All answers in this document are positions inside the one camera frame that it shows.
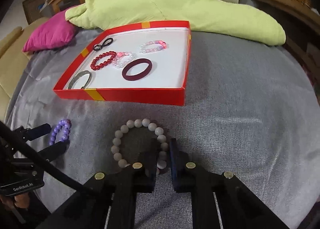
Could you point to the grey bed blanket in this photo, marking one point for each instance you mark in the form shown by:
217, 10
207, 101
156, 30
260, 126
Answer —
249, 109

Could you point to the beige leather sofa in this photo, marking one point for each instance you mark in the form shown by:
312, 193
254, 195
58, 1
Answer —
13, 61

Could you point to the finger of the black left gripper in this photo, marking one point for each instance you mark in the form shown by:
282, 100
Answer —
28, 134
52, 152

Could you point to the light green folded duvet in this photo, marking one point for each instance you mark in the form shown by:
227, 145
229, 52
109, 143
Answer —
214, 16

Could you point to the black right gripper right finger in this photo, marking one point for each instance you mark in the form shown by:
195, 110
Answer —
180, 175

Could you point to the maroon bangle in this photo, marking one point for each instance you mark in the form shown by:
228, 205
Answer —
137, 69

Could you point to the magenta pillow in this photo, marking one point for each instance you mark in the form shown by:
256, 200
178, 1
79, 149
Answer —
54, 33

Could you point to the left hand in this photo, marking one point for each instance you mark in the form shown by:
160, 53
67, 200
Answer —
20, 201

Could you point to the wooden shelf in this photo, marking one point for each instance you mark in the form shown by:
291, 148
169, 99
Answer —
301, 27

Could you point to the red shallow box tray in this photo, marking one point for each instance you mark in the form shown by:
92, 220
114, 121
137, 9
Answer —
165, 43

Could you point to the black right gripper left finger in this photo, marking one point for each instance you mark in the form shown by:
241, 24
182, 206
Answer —
147, 173

